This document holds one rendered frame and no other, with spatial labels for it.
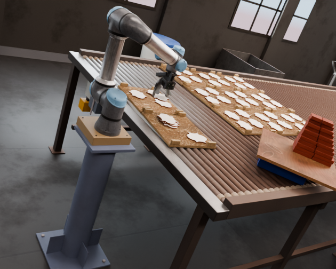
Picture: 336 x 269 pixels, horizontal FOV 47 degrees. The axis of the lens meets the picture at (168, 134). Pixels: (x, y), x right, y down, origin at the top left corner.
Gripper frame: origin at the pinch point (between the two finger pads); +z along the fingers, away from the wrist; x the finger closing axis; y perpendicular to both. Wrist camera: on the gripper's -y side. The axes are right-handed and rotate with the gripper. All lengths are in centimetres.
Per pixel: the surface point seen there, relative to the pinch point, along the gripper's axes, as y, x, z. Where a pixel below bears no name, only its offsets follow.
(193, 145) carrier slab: 41.8, 6.6, 9.7
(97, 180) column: 35, -44, 41
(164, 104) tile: -12.1, 14.8, 12.3
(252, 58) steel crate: -334, 408, 67
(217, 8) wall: -359, 303, 1
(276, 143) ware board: 54, 61, -1
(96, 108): -35, -24, 32
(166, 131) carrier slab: 26.2, -4.4, 10.7
